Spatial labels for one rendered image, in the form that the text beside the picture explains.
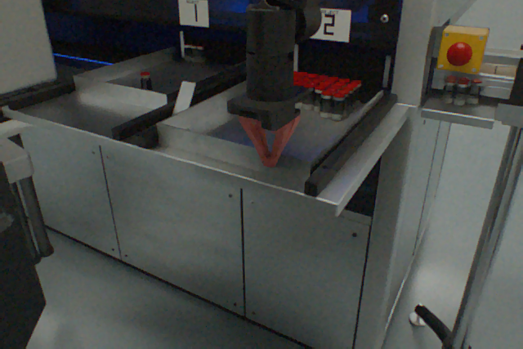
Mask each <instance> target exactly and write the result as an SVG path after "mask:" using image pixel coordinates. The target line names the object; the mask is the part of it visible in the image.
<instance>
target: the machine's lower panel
mask: <svg viewBox="0 0 523 349"><path fill-rule="evenodd" d="M451 124H452V123H448V122H443V121H439V120H434V119H425V118H421V122H420V126H419V131H418V139H417V145H416V149H415V155H414V160H413V168H412V173H411V178H410V183H409V191H408V197H407V201H406V206H405V214H404V220H403V224H401V229H400V238H399V243H398V248H397V253H396V261H395V266H394V271H393V276H392V281H391V289H390V294H389V298H388V304H387V313H386V318H385V322H384V327H383V328H382V336H381V341H380V346H379V349H381V347H382V344H383V341H384V338H385V337H386V335H387V332H388V329H389V328H390V325H391V321H392V319H393V316H394V314H395V311H396V308H397V304H398V301H399V300H400V295H401V294H402V291H403V288H404V286H405V282H406V280H407V277H408V275H409V271H410V268H411V266H412V264H413V260H414V258H415V257H416V255H417V252H418V249H419V246H420V243H421V241H422V237H423V234H424V232H425V230H426V227H427V223H428V221H429V218H430V216H431V212H432V209H433V207H434V205H435V201H436V194H437V190H438V186H439V182H440V175H441V171H442V167H443V163H444V159H445V152H446V147H447V143H448V139H449V132H450V129H451ZM20 134H21V139H22V141H23V146H24V148H25V150H27V151H28V152H29V154H30V157H31V160H32V163H33V166H34V174H33V175H32V178H33V181H34V186H35V190H36V193H37V197H38V202H39V204H40V205H39V206H40V208H41V212H42V218H43V220H44V224H45V225H46V226H50V227H51V228H53V229H55V230H58V231H60V232H62V233H64V234H66V235H69V236H71V237H73V238H75V239H77V240H80V241H82V242H84V243H85V244H89V245H91V246H92V247H94V248H98V249H100V250H102V251H104V253H107V254H109V255H111V256H113V257H116V258H117V259H120V260H123V261H124V262H126V263H129V264H131V265H133V266H135V267H137V268H140V269H142V270H143V271H146V272H149V273H150V274H152V275H156V276H158V277H160V278H162V279H164V280H166V281H169V282H171V283H173V284H175V285H177V287H180V288H182V289H184V290H186V291H188V292H191V293H193V294H195V295H197V296H200V297H202V298H205V299H207V300H209V301H211V302H214V303H216V304H217V305H220V306H223V307H224V308H226V309H228V310H231V311H233V312H235V313H237V314H240V315H243V316H245V315H246V317H247V318H249V319H251V320H254V321H256V322H257V323H260V324H263V325H265V326H266V327H268V328H271V329H273V330H275V331H277V332H280V333H282V334H285V335H287V336H289V337H291V338H294V339H296V340H298V341H300V342H303V343H305V344H306V345H308V346H311V347H314V348H315V349H353V346H354V340H355V328H356V322H357V316H358V310H359V304H360V293H361V286H362V279H363V274H364V269H365V262H366V256H367V250H368V244H369V232H370V226H371V224H372V221H373V215H372V216H370V215H367V214H363V213H359V212H356V211H353V210H349V209H346V208H344V209H343V210H342V211H341V212H340V214H339V215H338V216H336V217H335V216H332V215H329V214H326V213H322V212H319V211H315V210H312V209H309V208H304V207H302V206H298V205H296V204H291V203H288V202H285V201H282V200H278V199H273V198H271V197H268V196H265V195H260V194H257V193H254V192H252V191H249V190H243V189H240V188H237V187H234V186H229V185H227V184H226V183H224V182H220V181H216V180H212V179H209V178H206V177H201V176H199V175H195V174H193V173H190V172H185V171H182V170H180V169H175V168H171V167H168V166H165V165H162V164H159V163H155V162H151V161H149V160H146V159H141V158H138V157H135V156H132V155H129V154H124V153H121V152H118V151H117V150H113V149H110V148H107V147H104V146H102V145H97V144H94V143H91V142H88V141H83V140H80V139H78V138H74V137H71V136H66V135H64V134H61V133H58V132H53V131H51V130H47V129H45V128H40V127H35V128H32V129H29V130H27V131H25V132H21V133H20ZM242 191H243V202H242ZM243 224H244V235H243ZM244 259H245V268H244ZM245 290H246V301H245Z"/></svg>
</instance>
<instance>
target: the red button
mask: <svg viewBox="0 0 523 349"><path fill-rule="evenodd" d="M446 57H447V61H448V62H449V63H450V64H451V65H453V66H463V65H465V64H466V63H468V62H469V60H470V59H471V57H472V49H471V47H470V46H469V44H468V43H465V42H456V43H454V44H452V45H451V46H450V47H449V49H448V51H447V55H446Z"/></svg>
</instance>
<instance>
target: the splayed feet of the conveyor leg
mask: <svg viewBox="0 0 523 349"><path fill-rule="evenodd" d="M409 321H410V323H411V324H413V325H414V326H416V327H420V328H421V326H424V325H426V324H427V325H428V326H429V327H430V328H431V329H432V330H433V332H434V333H435V334H436V336H437V337H438V338H439V339H440V341H441V342H442V346H441V349H451V348H450V347H449V339H450V335H451V331H450V330H449V329H448V327H447V326H446V325H445V324H444V323H443V322H442V321H441V320H440V319H439V318H438V317H437V316H436V315H435V314H434V313H432V312H431V311H430V310H429V309H428V308H427V307H426V306H424V305H423V304H422V303H419V304H418V305H417V306H416V307H415V308H414V312H411V313H410V314H409Z"/></svg>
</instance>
